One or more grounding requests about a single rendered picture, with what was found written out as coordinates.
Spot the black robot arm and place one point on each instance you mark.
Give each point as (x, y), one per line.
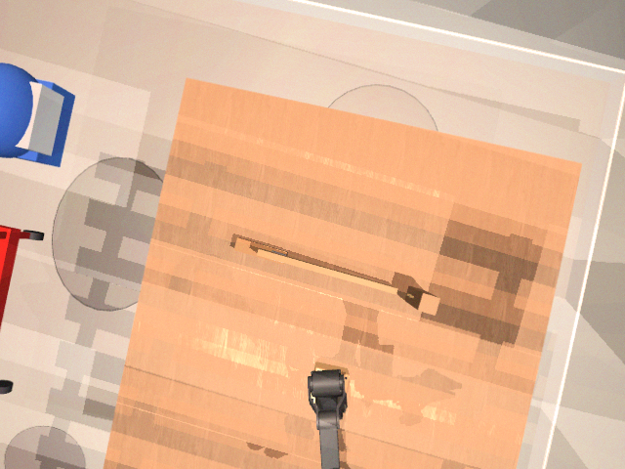
(327, 387)

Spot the long wooden rail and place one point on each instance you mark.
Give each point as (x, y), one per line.
(326, 271)

